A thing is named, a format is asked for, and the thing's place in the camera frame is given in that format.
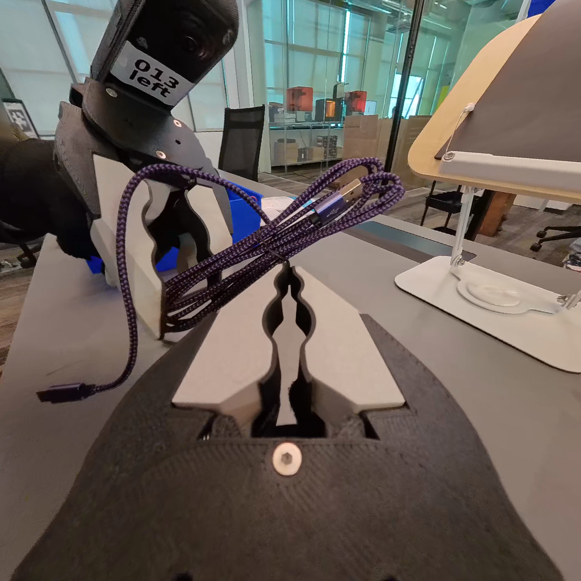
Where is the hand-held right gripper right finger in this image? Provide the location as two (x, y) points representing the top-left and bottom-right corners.
(290, 265), (406, 436)

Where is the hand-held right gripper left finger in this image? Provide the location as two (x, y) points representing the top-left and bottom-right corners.
(172, 265), (291, 437)

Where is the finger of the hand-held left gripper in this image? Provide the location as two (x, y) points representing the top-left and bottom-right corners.
(90, 153), (165, 340)
(175, 185), (234, 274)

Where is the blue plastic bin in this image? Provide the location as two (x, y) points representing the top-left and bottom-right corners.
(88, 179), (265, 275)

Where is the purple braided usb cable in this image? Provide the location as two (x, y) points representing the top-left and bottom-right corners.
(36, 156), (406, 405)

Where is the person's left forearm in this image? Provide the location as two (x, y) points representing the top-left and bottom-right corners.
(0, 138), (100, 260)

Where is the printed paper sheet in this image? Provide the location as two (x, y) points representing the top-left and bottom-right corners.
(261, 196), (299, 224)

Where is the black office chair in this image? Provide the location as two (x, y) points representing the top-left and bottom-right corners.
(218, 105), (266, 182)

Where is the small printed marker sign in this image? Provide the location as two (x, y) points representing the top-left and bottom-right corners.
(2, 97), (40, 138)

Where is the wide black table strip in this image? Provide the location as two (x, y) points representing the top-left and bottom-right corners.
(347, 220), (477, 264)

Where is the white folding stand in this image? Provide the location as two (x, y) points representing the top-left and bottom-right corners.
(394, 151), (581, 374)

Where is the large cardboard box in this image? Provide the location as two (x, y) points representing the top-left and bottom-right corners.
(343, 114), (380, 160)

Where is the black floor lamp stand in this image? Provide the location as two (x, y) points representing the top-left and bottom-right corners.
(388, 0), (427, 174)

